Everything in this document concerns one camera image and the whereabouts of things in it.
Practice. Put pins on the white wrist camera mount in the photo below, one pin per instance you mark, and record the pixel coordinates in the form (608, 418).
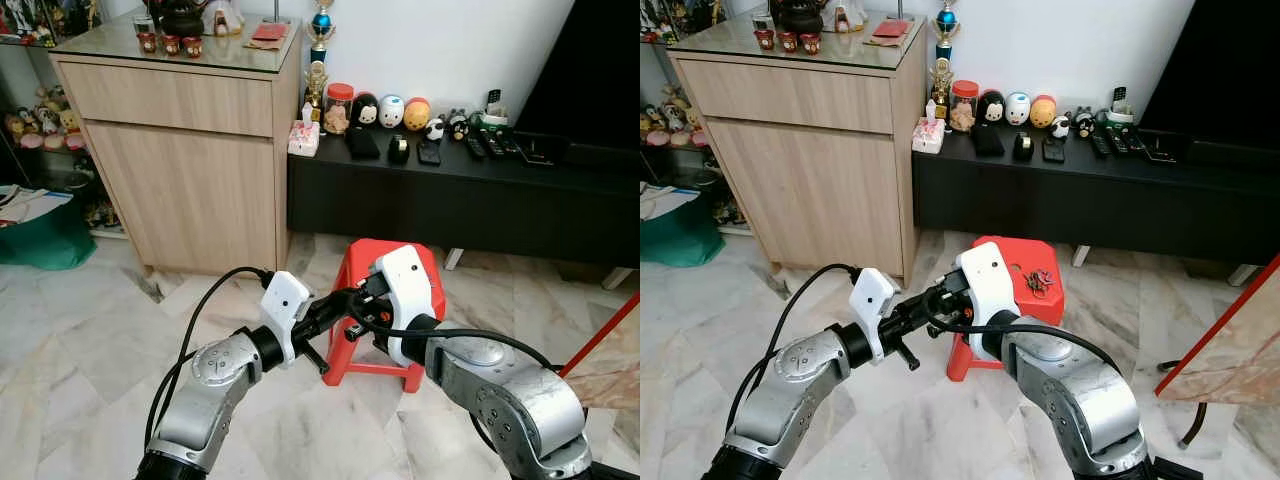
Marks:
(990, 290)
(285, 310)
(872, 305)
(405, 290)

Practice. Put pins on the small black phone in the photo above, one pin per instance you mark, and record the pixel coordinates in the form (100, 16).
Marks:
(429, 153)
(1053, 150)

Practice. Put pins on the black low tv console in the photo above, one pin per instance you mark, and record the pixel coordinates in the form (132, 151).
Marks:
(450, 205)
(1080, 205)

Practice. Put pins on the light wooden cabinet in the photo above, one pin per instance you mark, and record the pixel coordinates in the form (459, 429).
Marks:
(800, 180)
(180, 180)

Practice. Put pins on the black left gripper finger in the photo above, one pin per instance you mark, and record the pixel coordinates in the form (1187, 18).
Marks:
(343, 318)
(927, 316)
(927, 295)
(342, 297)

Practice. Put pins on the green and white dish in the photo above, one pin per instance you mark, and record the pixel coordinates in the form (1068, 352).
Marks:
(494, 118)
(1119, 116)

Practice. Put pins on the black remote control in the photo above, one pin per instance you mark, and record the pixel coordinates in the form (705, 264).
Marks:
(474, 148)
(492, 144)
(1117, 140)
(1134, 137)
(509, 140)
(1099, 144)

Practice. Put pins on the gold and blue trophy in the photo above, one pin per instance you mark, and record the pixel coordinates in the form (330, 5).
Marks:
(318, 85)
(940, 85)

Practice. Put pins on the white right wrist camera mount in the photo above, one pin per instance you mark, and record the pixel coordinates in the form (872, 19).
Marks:
(990, 290)
(405, 290)

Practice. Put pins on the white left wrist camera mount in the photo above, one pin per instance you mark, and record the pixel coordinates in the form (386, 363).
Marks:
(285, 310)
(872, 305)

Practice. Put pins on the white round plush toy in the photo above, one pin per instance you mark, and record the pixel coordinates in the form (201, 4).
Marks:
(392, 112)
(1018, 109)

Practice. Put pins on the glass display shelf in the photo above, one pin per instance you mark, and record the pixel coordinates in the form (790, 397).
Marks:
(660, 165)
(30, 165)

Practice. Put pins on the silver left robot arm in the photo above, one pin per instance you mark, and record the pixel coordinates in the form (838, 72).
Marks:
(215, 375)
(800, 375)

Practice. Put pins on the tan plush toy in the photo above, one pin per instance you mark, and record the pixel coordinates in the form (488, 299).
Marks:
(48, 106)
(669, 105)
(692, 128)
(71, 128)

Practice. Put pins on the white pink tissue box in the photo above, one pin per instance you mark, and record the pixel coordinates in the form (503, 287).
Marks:
(303, 140)
(927, 137)

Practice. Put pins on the white ceramic figurine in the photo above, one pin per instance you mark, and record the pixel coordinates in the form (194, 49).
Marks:
(225, 18)
(847, 16)

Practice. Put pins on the green bag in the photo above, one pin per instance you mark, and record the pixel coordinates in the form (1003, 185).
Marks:
(675, 245)
(50, 245)

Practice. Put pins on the black round plush toy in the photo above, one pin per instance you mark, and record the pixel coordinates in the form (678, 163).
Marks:
(992, 108)
(366, 112)

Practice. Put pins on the black and gold round case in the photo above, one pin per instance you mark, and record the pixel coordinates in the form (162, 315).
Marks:
(399, 149)
(1023, 146)

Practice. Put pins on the small grey cup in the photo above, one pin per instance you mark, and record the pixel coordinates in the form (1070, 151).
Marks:
(144, 25)
(761, 22)

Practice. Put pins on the small black white figurine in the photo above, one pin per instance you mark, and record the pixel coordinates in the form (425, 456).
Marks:
(1083, 123)
(458, 126)

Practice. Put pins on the bunch of metal keys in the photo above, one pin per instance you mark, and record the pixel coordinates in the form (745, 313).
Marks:
(1040, 282)

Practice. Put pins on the black metal chair leg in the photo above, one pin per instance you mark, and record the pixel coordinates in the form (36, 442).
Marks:
(1195, 430)

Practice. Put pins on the small red cup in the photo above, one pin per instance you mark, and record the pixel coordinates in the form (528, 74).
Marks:
(170, 46)
(193, 47)
(147, 43)
(811, 44)
(789, 42)
(765, 40)

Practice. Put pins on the small white panda figurine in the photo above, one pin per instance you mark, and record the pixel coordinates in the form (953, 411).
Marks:
(435, 130)
(1061, 127)

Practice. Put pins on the red plastic stool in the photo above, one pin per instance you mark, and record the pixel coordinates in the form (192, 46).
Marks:
(357, 262)
(1040, 255)

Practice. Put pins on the black flat tray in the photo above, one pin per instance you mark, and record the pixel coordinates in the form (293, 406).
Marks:
(545, 150)
(1170, 147)

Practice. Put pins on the black wallet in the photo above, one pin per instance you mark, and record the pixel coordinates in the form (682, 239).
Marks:
(988, 141)
(363, 144)

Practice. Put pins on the clear jar with red lid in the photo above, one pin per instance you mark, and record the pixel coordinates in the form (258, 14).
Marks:
(338, 115)
(965, 112)

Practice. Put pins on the dark round incense burner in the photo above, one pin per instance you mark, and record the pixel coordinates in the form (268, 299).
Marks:
(183, 20)
(800, 18)

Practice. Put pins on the red edged table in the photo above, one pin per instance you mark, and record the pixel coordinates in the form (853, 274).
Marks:
(1230, 350)
(615, 365)

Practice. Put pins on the black television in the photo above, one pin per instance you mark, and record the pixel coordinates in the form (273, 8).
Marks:
(600, 70)
(1225, 70)

